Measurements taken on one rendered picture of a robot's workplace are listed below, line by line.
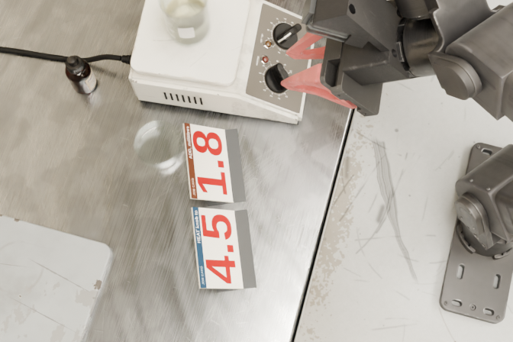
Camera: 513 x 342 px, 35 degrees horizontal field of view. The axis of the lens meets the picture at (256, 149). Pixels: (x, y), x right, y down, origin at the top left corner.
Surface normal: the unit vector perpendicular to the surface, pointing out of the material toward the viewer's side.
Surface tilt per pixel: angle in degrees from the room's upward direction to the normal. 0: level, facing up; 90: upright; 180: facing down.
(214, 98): 90
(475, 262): 0
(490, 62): 17
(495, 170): 48
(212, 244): 40
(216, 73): 0
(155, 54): 0
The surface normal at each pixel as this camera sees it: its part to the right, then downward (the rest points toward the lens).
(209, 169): 0.62, -0.33
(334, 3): -0.63, -0.35
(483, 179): -0.44, -0.79
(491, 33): -0.22, -0.57
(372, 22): 0.75, -0.08
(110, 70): -0.02, -0.33
